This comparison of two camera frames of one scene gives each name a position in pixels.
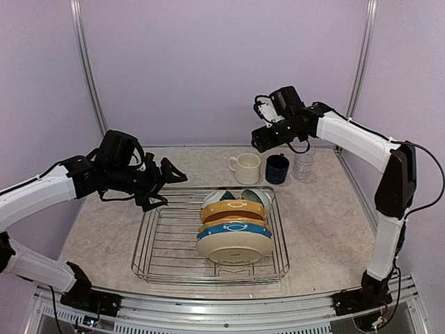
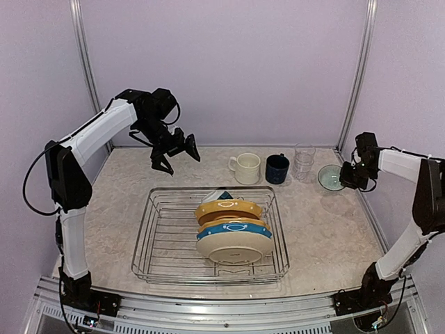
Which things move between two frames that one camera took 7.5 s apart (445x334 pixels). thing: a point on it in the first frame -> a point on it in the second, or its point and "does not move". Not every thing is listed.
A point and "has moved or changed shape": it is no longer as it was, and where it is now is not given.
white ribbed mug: [246, 168] does not move
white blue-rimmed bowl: [217, 196] does not move
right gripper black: [264, 141] -> [345, 180]
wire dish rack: [167, 252] does not move
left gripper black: [156, 182] -> [175, 147]
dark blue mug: [277, 168] does not move
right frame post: [365, 59] does not move
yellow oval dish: [232, 208] has moved or changed shape
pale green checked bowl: [259, 195] -> [329, 177]
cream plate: [238, 248] does not move
